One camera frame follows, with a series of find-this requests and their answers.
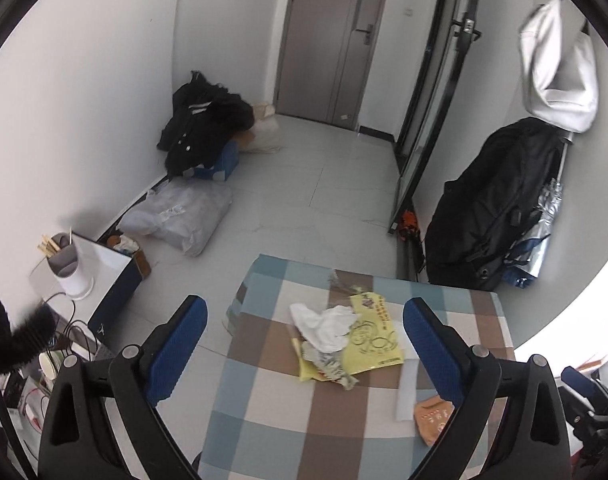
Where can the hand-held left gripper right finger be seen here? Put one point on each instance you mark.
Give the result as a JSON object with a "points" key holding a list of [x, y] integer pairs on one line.
{"points": [[434, 352]]}

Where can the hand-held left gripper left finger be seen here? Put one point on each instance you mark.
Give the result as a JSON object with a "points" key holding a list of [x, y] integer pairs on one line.
{"points": [[178, 347]]}

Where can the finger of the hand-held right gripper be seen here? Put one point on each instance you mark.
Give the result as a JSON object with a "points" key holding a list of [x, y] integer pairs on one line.
{"points": [[584, 382]]}

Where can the white plastic wrapper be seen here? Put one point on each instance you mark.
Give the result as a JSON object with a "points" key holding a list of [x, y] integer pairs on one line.
{"points": [[406, 392]]}

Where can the yellow printed packet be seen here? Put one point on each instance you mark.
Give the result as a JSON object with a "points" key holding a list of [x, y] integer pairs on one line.
{"points": [[376, 340]]}

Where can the plain orange packet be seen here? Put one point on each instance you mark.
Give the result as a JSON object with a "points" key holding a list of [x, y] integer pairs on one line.
{"points": [[434, 417]]}

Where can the foil wrapper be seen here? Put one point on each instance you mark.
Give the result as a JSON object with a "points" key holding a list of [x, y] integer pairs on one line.
{"points": [[336, 371]]}

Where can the white tissue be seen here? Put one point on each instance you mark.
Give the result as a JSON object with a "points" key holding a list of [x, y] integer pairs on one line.
{"points": [[326, 330]]}

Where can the brown paper bag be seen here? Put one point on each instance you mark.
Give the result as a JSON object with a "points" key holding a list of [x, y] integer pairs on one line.
{"points": [[142, 265]]}

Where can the navy box with white top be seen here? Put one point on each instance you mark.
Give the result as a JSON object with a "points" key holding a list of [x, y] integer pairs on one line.
{"points": [[113, 280]]}

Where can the checked tablecloth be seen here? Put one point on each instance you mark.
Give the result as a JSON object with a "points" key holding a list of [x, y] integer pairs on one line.
{"points": [[274, 410]]}

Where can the white mug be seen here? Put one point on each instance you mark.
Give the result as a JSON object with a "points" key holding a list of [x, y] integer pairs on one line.
{"points": [[51, 366]]}

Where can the orange and black object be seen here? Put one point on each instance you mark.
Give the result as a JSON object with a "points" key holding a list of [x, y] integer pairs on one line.
{"points": [[409, 225]]}

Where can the white utensil holder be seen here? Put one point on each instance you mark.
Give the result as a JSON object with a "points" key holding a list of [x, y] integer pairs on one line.
{"points": [[73, 270]]}

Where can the clear plastic bag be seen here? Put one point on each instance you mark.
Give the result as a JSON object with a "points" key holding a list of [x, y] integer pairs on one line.
{"points": [[178, 215]]}

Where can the silver folded umbrella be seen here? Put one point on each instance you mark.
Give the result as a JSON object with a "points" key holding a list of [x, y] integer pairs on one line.
{"points": [[541, 230]]}

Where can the black backpack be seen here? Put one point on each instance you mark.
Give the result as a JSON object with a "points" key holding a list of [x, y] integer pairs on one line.
{"points": [[494, 200]]}

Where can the wooden chopsticks bundle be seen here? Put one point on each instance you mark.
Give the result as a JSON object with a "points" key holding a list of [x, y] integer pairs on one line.
{"points": [[48, 246]]}

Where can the blue box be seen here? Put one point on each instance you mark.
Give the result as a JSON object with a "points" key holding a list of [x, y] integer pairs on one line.
{"points": [[223, 162]]}

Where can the black jacket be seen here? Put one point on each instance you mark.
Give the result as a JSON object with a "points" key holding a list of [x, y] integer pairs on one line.
{"points": [[203, 120]]}

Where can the black-framed glass door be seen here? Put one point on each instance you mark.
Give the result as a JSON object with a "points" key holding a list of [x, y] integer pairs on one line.
{"points": [[429, 85]]}

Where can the white hanging bag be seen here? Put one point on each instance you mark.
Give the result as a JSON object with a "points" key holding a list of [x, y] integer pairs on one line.
{"points": [[559, 75]]}

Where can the grey door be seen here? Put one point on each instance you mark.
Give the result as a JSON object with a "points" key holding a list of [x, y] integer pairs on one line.
{"points": [[324, 35]]}

